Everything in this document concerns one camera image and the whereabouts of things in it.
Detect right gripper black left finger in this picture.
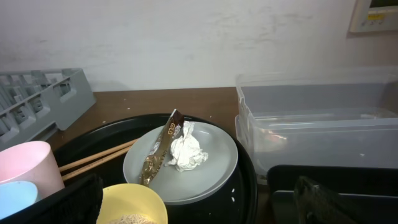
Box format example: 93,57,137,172
1,174,103,224

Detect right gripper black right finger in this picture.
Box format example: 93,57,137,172
294,176,361,224

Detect wooden chopstick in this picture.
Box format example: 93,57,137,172
62,146,130,181
59,139,137,172

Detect yellow bowl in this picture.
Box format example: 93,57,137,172
96,184,168,224

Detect food scraps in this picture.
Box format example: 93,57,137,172
108,214,155,224

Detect pink plastic cup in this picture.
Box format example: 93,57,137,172
1,141,65,198

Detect light blue plastic cup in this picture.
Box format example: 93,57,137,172
0,181,40,219

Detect brown gold coffee sachet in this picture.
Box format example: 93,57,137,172
140,109,185,187

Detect grey round plate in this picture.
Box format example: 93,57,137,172
123,121,238,205

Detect white tissue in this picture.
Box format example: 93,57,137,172
165,121,208,172

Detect grey dishwasher rack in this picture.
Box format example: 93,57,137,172
1,68,96,151

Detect black rectangular bin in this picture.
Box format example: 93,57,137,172
267,165,397,224

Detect round black tray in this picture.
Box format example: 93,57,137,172
54,114,257,223

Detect clear plastic bin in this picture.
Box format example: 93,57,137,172
236,66,397,176

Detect white wall panel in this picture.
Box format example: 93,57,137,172
349,0,398,33

